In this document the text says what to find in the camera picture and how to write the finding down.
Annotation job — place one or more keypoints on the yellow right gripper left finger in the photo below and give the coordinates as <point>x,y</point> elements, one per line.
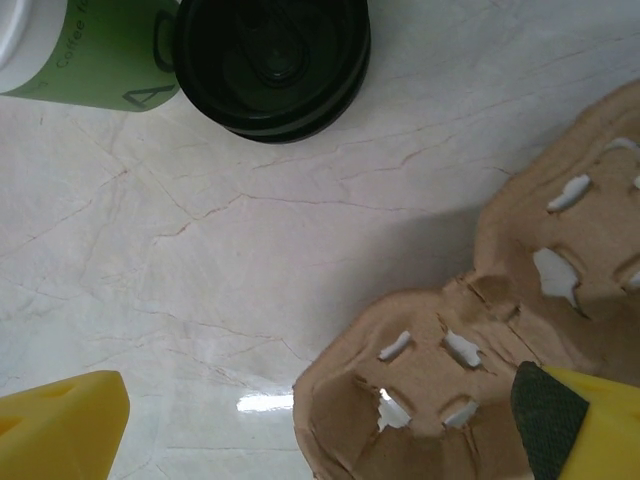
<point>55,430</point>

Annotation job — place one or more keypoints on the brown pulp cup carrier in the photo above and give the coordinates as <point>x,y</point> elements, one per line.
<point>505,235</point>

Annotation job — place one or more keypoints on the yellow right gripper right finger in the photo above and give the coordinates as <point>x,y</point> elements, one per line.
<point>590,430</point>

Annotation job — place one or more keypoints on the green paper coffee cup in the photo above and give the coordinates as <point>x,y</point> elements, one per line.
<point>100,60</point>

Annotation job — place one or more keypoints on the black plastic cup lid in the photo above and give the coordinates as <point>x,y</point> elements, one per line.
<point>280,50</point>
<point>300,137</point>

